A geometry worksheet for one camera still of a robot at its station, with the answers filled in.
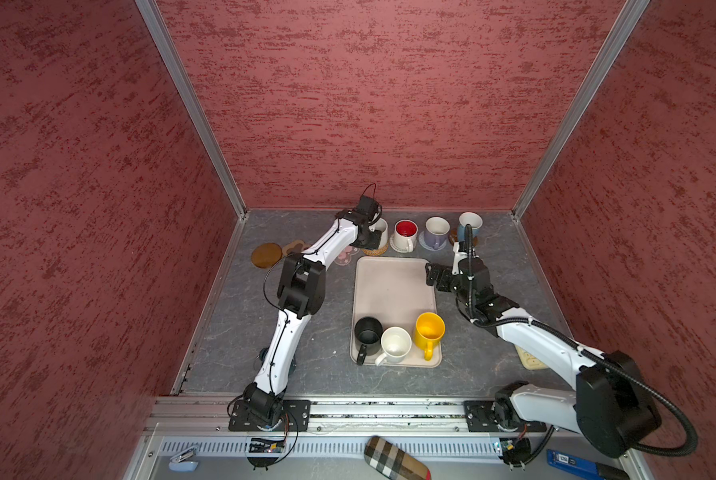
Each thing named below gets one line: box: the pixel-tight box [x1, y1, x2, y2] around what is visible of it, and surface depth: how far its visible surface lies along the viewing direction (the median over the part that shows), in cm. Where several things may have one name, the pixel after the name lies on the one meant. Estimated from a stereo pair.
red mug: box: [394, 219, 419, 253], surface depth 106 cm
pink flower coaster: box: [334, 245, 360, 266], surface depth 108 cm
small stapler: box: [169, 446, 199, 472], surface depth 68 cm
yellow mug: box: [414, 312, 446, 361], surface depth 83 cm
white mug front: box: [375, 326, 413, 366], surface depth 80 cm
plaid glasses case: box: [364, 435, 432, 480], surface depth 67 cm
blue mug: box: [457, 211, 484, 242], surface depth 107 cm
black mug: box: [354, 316, 384, 366], surface depth 82 cm
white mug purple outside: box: [424, 216, 451, 250], surface depth 109 cm
